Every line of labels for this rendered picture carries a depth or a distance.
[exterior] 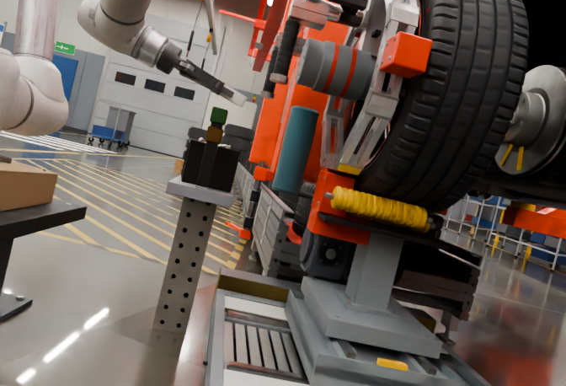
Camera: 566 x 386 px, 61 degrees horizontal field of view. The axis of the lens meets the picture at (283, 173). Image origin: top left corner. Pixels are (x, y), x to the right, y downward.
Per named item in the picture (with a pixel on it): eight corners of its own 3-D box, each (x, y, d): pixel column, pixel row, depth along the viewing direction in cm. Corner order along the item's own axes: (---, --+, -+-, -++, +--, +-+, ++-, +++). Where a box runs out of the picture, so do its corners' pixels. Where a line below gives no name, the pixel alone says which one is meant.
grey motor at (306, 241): (413, 345, 159) (438, 243, 159) (291, 319, 154) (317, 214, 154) (393, 324, 177) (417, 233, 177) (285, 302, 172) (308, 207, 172)
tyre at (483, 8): (388, 173, 179) (458, 257, 116) (328, 158, 176) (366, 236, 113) (453, -9, 160) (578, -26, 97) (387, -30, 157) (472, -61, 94)
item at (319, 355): (456, 418, 112) (467, 377, 112) (308, 390, 107) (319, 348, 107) (386, 335, 161) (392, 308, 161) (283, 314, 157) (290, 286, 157)
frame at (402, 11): (379, 179, 108) (438, -56, 107) (351, 173, 107) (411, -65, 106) (328, 169, 162) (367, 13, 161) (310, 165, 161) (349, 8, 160)
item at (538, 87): (552, 186, 124) (595, 64, 119) (524, 179, 123) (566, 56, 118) (488, 167, 155) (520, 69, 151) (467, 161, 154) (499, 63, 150)
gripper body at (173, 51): (168, 37, 116) (202, 57, 118) (169, 44, 124) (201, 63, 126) (153, 64, 116) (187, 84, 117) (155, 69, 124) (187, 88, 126)
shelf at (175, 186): (231, 207, 122) (233, 196, 122) (164, 192, 120) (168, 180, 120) (230, 193, 165) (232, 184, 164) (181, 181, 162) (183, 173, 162)
